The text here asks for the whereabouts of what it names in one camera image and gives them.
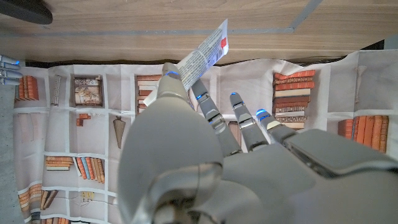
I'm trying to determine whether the black glasses case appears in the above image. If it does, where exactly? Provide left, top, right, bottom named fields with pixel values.
left=0, top=0, right=53, bottom=26

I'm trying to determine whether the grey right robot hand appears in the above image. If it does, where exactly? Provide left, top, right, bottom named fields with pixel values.
left=0, top=54, right=24, bottom=86

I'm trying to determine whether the white toothpaste tube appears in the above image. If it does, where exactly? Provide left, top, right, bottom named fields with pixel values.
left=142, top=18, right=229, bottom=106

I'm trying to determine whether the printed bookshelf backdrop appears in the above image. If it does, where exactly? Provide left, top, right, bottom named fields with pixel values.
left=12, top=49, right=398, bottom=224

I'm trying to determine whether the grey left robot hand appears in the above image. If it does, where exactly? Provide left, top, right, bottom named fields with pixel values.
left=117, top=62, right=398, bottom=224

